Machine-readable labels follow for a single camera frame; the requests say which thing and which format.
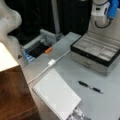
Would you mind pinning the metal rail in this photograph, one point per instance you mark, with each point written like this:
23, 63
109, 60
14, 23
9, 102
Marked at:
44, 37

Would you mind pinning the orange object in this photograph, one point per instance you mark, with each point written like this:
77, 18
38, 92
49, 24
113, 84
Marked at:
47, 51

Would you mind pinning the black and silver case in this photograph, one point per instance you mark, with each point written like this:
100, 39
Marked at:
96, 52

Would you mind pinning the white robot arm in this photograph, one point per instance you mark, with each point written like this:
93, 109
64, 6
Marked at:
9, 21

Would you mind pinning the white and blue gripper body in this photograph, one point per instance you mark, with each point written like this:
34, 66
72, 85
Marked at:
103, 12

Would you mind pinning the black pen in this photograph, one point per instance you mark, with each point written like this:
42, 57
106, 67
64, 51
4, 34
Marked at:
91, 87

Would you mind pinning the white cable adapter block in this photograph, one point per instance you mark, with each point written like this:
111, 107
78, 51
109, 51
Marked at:
51, 62

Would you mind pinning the white spiral notebook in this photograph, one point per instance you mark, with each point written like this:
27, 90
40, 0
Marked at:
57, 94

